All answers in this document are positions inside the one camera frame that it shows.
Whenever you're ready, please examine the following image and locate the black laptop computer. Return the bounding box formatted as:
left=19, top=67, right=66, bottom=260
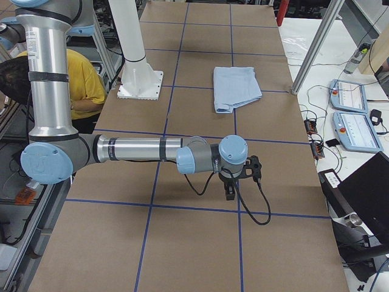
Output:
left=318, top=151, right=388, bottom=282

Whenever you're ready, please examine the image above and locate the white side table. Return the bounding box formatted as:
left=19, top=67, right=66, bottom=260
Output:
left=297, top=20, right=388, bottom=179

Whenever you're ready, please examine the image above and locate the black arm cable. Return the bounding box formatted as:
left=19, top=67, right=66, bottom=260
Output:
left=184, top=169, right=272, bottom=226

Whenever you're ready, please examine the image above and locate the lower blue teach pendant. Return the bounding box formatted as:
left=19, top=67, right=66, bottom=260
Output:
left=332, top=111, right=384, bottom=153

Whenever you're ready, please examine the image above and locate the black power strip with cables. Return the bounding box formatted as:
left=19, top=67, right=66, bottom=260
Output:
left=304, top=119, right=318, bottom=134

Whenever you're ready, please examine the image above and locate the black power adapter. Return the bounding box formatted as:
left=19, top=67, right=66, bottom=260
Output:
left=370, top=109, right=382, bottom=126

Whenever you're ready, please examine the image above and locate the red cylinder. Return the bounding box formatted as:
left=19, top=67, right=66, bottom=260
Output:
left=276, top=0, right=289, bottom=27

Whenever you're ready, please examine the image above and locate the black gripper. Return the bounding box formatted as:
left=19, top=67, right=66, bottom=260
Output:
left=218, top=172, right=239, bottom=201

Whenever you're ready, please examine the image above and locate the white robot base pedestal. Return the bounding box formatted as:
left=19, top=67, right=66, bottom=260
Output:
left=109, top=0, right=164, bottom=100

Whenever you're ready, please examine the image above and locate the light blue button-up shirt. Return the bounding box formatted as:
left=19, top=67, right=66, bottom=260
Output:
left=213, top=67, right=263, bottom=114

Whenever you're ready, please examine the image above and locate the blue teach pendant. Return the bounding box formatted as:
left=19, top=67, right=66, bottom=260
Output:
left=329, top=79, right=368, bottom=113
left=332, top=111, right=384, bottom=153

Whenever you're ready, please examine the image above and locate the upper blue teach pendant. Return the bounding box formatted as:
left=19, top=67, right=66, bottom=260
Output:
left=329, top=79, right=368, bottom=113

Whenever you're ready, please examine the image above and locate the grey aluminium frame post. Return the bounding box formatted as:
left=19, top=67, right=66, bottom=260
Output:
left=291, top=0, right=345, bottom=95

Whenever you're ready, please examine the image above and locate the person in yellow shirt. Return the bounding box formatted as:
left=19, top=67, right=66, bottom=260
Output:
left=1, top=49, right=107, bottom=134

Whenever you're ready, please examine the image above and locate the clear plastic bag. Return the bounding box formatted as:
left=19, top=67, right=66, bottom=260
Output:
left=281, top=36, right=309, bottom=60

